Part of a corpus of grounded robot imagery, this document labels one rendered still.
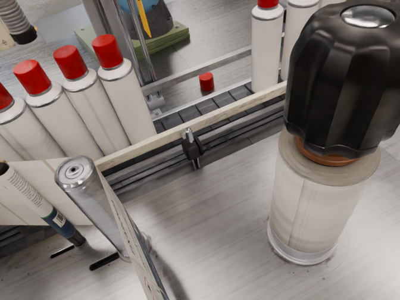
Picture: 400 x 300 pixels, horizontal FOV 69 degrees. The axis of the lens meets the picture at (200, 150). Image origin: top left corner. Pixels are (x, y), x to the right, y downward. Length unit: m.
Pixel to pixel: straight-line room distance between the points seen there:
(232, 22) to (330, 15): 0.77
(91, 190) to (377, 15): 0.26
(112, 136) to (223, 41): 0.49
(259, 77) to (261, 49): 0.06
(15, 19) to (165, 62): 0.43
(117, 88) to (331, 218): 0.32
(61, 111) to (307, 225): 0.35
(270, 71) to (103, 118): 0.31
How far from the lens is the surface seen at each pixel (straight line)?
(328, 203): 0.28
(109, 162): 0.51
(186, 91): 0.72
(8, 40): 0.88
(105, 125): 0.49
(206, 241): 0.43
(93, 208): 0.32
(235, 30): 0.93
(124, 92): 0.45
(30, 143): 0.48
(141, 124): 0.50
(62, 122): 0.47
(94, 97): 0.46
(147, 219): 0.46
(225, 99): 0.60
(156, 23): 0.89
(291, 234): 0.35
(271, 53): 0.55
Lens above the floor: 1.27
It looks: 49 degrees down
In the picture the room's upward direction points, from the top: 12 degrees counter-clockwise
